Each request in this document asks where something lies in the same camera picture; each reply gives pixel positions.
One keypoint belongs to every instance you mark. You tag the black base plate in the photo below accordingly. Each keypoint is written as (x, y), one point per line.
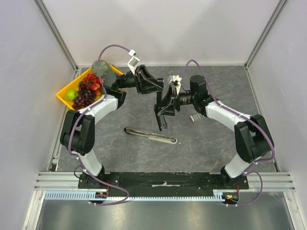
(172, 184)

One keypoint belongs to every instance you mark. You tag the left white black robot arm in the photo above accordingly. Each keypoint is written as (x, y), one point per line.
(78, 132)

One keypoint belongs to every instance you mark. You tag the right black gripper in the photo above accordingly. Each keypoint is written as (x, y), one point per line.
(174, 101)

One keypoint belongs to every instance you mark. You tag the purple grape bunch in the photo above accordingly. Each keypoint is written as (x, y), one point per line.
(84, 98)

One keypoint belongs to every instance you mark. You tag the green melon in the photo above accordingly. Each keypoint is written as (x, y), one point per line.
(100, 68)

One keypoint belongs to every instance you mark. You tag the light green lime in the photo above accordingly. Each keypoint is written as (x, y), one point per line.
(71, 94)

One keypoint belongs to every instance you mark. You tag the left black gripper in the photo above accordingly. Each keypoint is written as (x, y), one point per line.
(141, 70)

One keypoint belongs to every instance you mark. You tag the white black stapler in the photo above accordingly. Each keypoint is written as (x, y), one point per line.
(151, 135)

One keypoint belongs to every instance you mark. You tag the yellow plastic tray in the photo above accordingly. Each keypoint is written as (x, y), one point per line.
(74, 86)

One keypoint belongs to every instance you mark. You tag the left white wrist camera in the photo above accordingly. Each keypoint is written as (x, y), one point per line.
(132, 63)

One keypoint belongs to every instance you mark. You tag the red peach cluster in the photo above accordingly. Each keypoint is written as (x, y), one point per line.
(93, 83)

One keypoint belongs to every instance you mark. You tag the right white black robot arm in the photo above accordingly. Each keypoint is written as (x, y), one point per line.
(252, 137)

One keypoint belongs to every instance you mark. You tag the slotted cable duct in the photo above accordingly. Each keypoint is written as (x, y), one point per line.
(99, 196)

